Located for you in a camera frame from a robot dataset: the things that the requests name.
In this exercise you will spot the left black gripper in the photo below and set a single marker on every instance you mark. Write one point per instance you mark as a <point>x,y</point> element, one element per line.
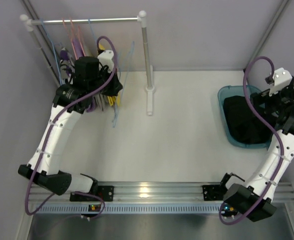
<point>114,87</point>

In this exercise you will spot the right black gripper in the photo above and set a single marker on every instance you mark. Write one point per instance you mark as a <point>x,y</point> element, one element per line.
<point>261,97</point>

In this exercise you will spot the light blue wire hanger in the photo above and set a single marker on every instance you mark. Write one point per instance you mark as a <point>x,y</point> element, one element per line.
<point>123,76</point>

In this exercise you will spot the black trousers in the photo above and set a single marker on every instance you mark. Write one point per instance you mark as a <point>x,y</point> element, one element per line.
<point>243,125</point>

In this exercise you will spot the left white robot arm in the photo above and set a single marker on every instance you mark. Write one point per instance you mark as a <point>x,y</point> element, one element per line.
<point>91,76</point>

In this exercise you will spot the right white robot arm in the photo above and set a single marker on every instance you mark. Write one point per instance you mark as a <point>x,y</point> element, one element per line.
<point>253,198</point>

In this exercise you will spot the yellow trousers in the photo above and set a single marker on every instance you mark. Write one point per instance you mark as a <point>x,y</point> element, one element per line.
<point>111,100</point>

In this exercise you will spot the grey trousers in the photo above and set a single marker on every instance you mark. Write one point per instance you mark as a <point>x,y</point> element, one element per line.
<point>99,98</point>

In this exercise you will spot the purple trousers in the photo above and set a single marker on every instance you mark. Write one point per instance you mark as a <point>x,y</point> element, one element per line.
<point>79,53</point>

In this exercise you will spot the blue hanger far left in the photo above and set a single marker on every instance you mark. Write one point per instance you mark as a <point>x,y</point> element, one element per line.
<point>54,52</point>

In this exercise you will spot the teal plastic basin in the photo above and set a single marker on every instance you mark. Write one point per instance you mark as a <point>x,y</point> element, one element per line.
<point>229,91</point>

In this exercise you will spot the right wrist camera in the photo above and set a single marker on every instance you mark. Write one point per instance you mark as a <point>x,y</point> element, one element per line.
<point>280,79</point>

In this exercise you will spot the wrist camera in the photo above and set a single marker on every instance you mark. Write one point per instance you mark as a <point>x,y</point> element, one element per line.
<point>106,58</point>
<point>280,79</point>

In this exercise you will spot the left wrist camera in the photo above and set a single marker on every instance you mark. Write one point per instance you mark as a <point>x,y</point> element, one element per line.
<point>106,58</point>

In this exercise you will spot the pink wire hanger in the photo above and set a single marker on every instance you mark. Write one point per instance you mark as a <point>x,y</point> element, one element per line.
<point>70,31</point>
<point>85,48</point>

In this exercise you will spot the aluminium mounting rail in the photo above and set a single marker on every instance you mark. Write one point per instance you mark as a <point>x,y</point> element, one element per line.
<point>133,198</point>

